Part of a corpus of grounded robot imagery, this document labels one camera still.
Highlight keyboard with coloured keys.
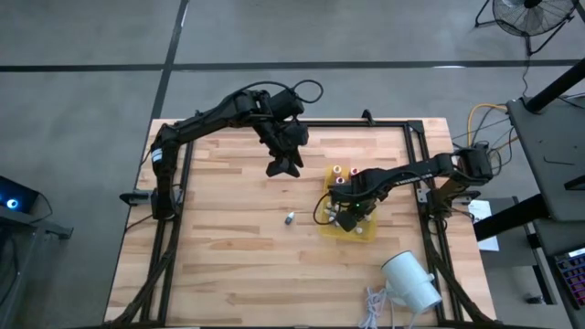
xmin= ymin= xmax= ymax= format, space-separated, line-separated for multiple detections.
xmin=552 ymin=246 xmax=585 ymax=310

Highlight white coiled cable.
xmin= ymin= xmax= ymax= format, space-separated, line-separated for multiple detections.
xmin=358 ymin=285 xmax=399 ymax=329

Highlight yellow cable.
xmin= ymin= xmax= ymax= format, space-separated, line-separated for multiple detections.
xmin=465 ymin=102 xmax=509 ymax=152

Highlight black aluminium table frame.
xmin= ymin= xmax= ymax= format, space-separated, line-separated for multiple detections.
xmin=104 ymin=117 xmax=495 ymax=329

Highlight white cylindrical lamp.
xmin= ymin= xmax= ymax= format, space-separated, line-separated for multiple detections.
xmin=380 ymin=249 xmax=443 ymax=316

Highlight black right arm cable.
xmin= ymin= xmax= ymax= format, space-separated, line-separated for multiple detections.
xmin=312 ymin=191 xmax=335 ymax=226

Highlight black floor fan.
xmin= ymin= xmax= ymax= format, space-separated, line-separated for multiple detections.
xmin=473 ymin=0 xmax=580 ymax=57

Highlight black pole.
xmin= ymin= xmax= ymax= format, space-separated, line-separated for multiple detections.
xmin=525 ymin=58 xmax=585 ymax=114

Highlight grey cart top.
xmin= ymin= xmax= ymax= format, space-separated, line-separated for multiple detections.
xmin=505 ymin=93 xmax=585 ymax=223

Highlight dark metal stand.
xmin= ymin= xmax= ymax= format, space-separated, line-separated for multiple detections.
xmin=0 ymin=205 xmax=74 ymax=329

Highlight computer with blue light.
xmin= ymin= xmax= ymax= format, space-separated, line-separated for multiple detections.
xmin=0 ymin=175 xmax=40 ymax=214

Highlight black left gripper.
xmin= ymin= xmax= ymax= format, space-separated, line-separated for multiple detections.
xmin=264 ymin=119 xmax=311 ymax=179

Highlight yellow translucent plastic bin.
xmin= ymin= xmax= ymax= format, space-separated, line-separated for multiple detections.
xmin=317 ymin=164 xmax=379 ymax=243

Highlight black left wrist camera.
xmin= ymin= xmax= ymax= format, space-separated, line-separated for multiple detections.
xmin=265 ymin=159 xmax=287 ymax=178

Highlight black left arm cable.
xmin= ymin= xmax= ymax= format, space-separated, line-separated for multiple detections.
xmin=221 ymin=79 xmax=324 ymax=111

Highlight white paper sheet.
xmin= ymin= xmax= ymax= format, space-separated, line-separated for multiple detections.
xmin=468 ymin=199 xmax=501 ymax=253

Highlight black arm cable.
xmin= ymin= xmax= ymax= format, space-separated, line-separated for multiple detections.
xmin=312 ymin=191 xmax=335 ymax=226
xmin=221 ymin=79 xmax=324 ymax=111

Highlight black cart beam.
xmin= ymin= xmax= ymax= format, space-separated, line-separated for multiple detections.
xmin=473 ymin=194 xmax=549 ymax=242

